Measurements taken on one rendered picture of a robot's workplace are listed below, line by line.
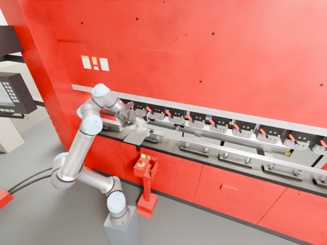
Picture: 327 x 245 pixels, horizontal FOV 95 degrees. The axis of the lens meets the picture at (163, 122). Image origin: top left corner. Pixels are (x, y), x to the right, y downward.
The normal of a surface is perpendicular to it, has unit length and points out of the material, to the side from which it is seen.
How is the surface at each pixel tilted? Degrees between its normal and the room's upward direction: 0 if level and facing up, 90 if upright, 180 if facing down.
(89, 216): 0
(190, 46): 90
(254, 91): 90
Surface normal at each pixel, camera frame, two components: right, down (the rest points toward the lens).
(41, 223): 0.03, -0.83
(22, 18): -0.33, 0.52
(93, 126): 0.43, 0.51
